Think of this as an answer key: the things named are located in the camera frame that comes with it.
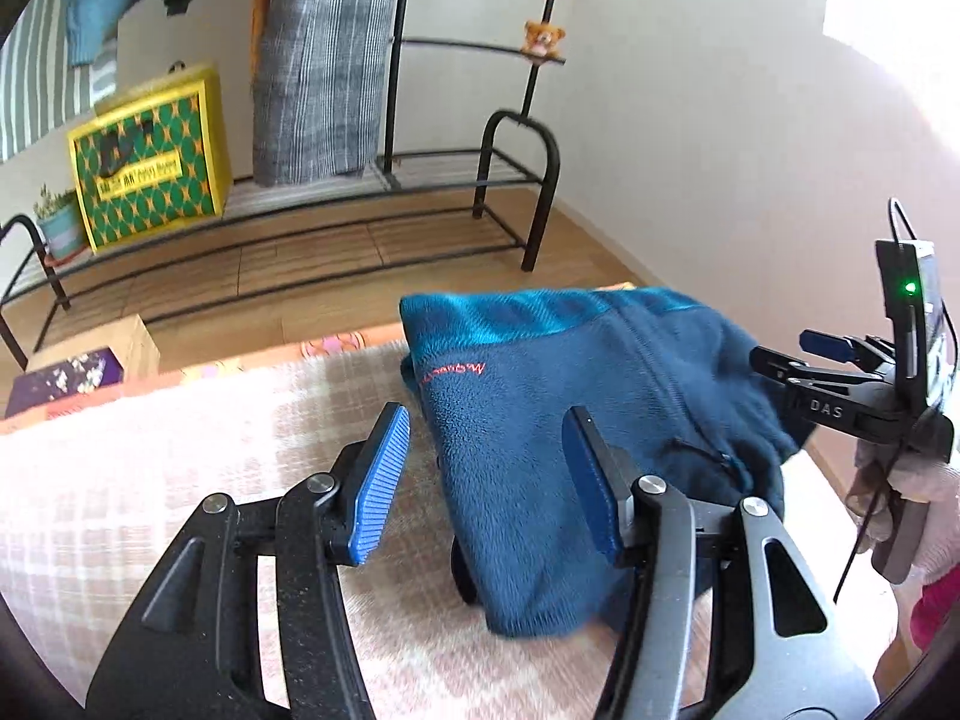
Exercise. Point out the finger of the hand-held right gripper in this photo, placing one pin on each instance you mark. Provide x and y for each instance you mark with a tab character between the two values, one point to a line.
776	366
825	345

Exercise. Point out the yellow green patterned box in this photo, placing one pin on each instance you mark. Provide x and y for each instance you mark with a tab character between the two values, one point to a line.
150	165

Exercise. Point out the person's right forearm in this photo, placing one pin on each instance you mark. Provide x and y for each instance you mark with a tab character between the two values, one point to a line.
937	611

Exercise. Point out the grey plaid coat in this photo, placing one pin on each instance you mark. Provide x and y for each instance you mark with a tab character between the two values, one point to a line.
322	67

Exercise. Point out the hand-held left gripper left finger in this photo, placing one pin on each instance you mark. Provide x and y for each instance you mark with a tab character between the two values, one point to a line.
382	480

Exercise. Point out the pink checked blanket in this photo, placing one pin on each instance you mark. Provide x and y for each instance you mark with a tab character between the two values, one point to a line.
187	435

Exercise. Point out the small potted plant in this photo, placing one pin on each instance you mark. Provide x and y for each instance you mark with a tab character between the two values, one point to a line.
60	229

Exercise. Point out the black metal clothes rack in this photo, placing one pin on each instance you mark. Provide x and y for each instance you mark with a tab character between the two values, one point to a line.
517	117

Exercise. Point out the white green striped cloth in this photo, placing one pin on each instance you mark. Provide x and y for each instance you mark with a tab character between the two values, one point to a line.
37	75

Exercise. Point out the brown teddy bear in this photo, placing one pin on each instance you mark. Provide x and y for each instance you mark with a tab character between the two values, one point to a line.
544	37

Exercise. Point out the person's right hand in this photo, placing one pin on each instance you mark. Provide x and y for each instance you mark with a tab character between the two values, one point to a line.
941	510

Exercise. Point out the cardboard box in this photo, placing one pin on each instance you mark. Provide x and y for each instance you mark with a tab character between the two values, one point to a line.
127	345

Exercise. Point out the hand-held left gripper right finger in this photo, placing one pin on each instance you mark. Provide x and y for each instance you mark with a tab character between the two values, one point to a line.
589	480

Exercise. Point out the window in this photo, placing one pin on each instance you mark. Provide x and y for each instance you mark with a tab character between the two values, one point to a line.
885	0

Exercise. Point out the purple floral box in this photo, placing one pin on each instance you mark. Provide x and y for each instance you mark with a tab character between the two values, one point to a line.
67	379

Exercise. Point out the teal plaid fleece jacket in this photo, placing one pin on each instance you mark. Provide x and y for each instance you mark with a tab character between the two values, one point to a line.
562	360

